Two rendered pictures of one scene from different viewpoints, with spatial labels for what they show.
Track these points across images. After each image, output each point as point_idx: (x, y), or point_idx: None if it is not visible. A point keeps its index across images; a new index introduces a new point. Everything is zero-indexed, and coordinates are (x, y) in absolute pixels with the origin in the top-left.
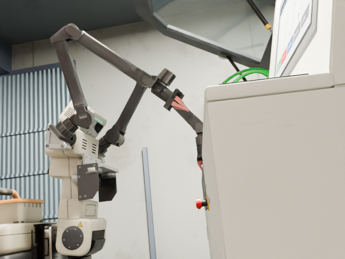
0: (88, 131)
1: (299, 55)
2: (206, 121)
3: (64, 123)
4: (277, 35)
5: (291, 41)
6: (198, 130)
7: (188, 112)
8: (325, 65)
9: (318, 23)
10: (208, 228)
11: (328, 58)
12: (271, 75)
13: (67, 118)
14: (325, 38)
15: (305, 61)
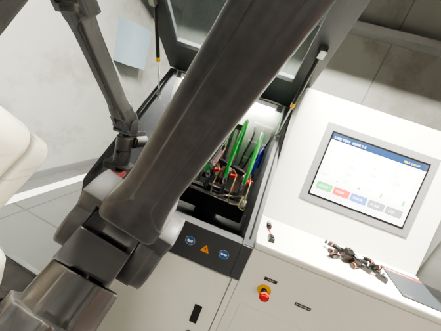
0: None
1: (376, 226)
2: (426, 323)
3: (88, 325)
4: (319, 147)
5: (362, 199)
6: (134, 132)
7: (125, 98)
8: (411, 268)
9: (409, 237)
10: (163, 267)
11: (416, 268)
12: (293, 167)
13: (99, 290)
14: (416, 255)
15: (384, 240)
